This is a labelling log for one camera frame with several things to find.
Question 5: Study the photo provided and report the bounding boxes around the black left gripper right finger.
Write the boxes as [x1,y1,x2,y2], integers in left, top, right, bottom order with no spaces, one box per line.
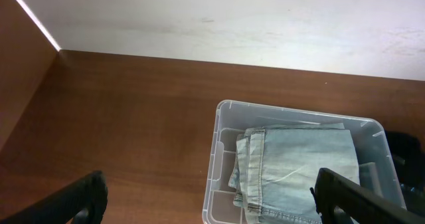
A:
[310,168,424,224]

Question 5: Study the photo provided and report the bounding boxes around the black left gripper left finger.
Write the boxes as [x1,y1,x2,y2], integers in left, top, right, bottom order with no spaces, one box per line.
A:
[1,171,108,224]

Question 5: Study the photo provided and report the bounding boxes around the light blue jeans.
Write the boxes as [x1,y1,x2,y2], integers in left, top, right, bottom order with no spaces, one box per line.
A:
[228,123,359,223]

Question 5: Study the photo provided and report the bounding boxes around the clear plastic storage bin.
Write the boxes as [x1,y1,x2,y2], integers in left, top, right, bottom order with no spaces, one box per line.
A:
[202,100,406,224]

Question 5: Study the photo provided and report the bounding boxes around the black taped garment upper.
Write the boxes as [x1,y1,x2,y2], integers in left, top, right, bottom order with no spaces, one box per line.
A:
[385,131,424,217]

